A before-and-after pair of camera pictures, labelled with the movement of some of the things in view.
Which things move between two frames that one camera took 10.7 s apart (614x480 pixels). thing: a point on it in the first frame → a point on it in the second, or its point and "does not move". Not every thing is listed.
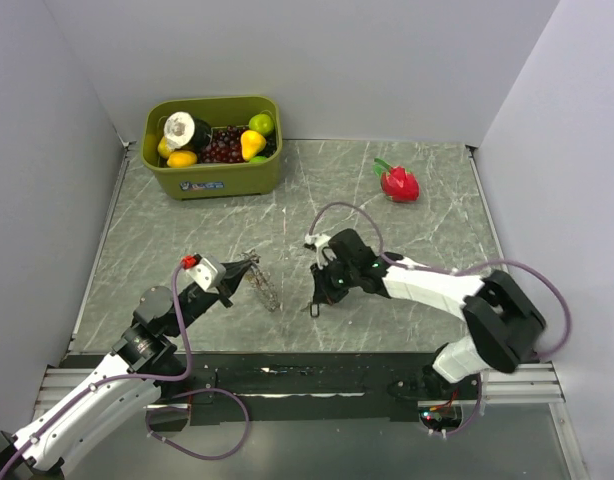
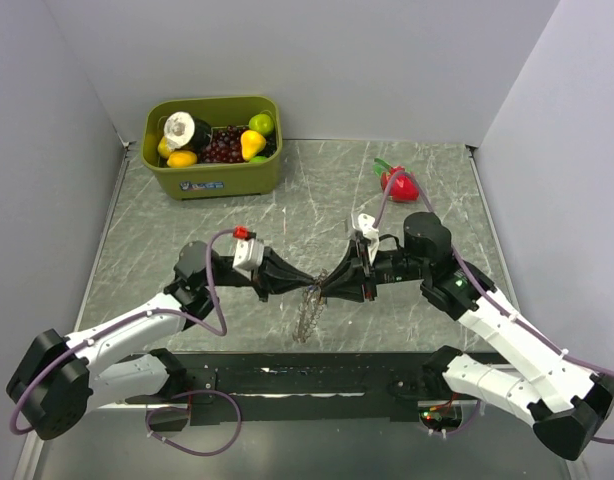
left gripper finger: x=234 y=271 → x=274 y=268
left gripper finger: x=233 y=276 → x=265 y=288
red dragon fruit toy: x=398 y=183 does not move
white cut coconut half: x=178 y=129 does not move
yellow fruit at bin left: x=164 y=148 does not move
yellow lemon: x=181 y=159 does not move
